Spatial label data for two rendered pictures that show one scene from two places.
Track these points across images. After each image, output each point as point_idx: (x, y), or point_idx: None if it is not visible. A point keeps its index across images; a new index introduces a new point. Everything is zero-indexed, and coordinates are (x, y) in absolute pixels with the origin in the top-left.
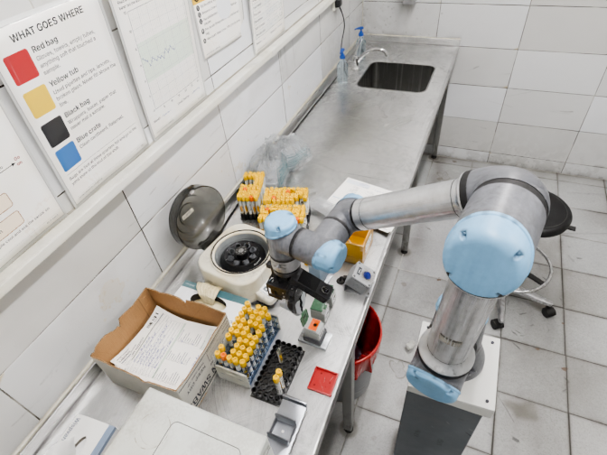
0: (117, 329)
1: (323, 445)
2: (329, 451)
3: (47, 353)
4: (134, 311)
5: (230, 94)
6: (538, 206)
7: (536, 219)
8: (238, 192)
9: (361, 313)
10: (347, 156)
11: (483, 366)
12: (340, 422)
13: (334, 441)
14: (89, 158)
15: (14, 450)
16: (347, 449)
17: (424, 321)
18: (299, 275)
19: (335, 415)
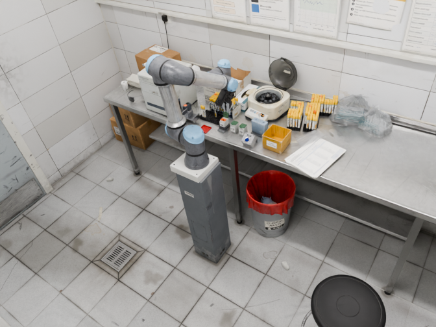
0: (235, 70)
1: (233, 209)
2: (230, 211)
3: (222, 54)
4: (242, 72)
5: (359, 53)
6: (158, 66)
7: (155, 65)
8: (316, 94)
9: (232, 143)
10: (378, 155)
11: (187, 168)
12: (243, 218)
13: (234, 215)
14: (262, 14)
15: (205, 65)
16: (229, 219)
17: (217, 157)
18: (223, 91)
19: (247, 217)
